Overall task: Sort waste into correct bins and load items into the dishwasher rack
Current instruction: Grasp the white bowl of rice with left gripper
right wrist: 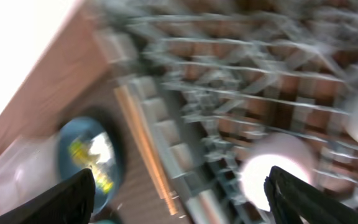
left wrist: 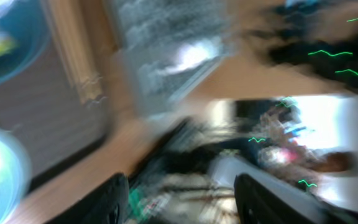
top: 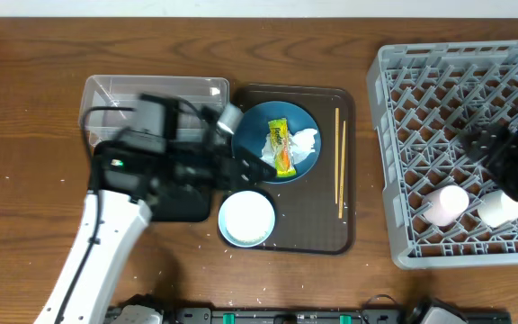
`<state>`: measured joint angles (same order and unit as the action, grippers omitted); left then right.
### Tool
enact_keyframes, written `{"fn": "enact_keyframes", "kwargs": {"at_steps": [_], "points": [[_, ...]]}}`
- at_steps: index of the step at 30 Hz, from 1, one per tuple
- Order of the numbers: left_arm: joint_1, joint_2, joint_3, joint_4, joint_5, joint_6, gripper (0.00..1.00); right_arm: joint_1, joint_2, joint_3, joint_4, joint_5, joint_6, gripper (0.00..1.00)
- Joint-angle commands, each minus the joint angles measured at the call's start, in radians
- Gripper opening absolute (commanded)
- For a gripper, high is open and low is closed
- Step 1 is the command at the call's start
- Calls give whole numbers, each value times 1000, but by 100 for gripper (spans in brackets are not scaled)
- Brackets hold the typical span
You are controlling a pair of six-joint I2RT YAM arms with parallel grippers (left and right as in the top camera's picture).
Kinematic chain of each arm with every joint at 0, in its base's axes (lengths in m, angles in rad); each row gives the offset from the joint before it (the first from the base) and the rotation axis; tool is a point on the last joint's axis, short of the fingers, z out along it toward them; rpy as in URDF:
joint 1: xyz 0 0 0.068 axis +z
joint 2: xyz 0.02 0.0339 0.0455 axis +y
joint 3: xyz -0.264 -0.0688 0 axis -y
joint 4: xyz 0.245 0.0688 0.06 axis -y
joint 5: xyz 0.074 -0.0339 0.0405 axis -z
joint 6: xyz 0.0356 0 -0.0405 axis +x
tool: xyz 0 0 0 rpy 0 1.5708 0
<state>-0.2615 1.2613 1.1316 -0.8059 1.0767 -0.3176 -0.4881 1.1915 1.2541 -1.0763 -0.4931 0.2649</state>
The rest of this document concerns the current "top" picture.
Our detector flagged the black plastic tray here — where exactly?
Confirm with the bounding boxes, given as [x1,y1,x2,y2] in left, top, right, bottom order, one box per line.
[89,140,213,222]

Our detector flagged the clear plastic waste bin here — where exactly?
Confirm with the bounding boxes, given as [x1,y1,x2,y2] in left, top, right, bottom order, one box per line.
[79,75,229,147]

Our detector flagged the white tissue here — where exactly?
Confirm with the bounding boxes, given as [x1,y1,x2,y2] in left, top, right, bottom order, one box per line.
[261,129,318,167]

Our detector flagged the dark brown serving tray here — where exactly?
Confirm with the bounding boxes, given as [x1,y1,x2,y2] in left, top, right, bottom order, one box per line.
[233,84,356,255]

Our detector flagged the white cup green inside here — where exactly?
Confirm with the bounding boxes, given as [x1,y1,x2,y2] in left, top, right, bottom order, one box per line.
[477,190,518,228]

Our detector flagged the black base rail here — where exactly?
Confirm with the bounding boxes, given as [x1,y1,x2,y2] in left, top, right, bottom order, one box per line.
[103,294,513,324]

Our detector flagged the white cup pink inside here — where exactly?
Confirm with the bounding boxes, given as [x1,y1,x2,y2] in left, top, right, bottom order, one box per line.
[422,185,469,227]

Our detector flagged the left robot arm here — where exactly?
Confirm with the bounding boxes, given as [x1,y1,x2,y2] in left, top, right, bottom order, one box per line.
[36,94,275,323]

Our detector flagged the grey dishwasher rack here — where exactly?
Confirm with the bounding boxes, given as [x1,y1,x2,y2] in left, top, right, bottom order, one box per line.
[367,40,518,269]

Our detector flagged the dark blue plate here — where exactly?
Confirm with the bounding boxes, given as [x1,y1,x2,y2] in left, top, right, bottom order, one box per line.
[232,101,322,184]

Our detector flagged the light blue bowl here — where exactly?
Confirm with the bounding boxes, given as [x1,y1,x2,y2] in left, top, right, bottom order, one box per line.
[218,191,276,248]

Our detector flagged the yellow green snack wrapper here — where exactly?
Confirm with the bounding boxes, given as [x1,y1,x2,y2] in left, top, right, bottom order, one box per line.
[268,118,296,178]

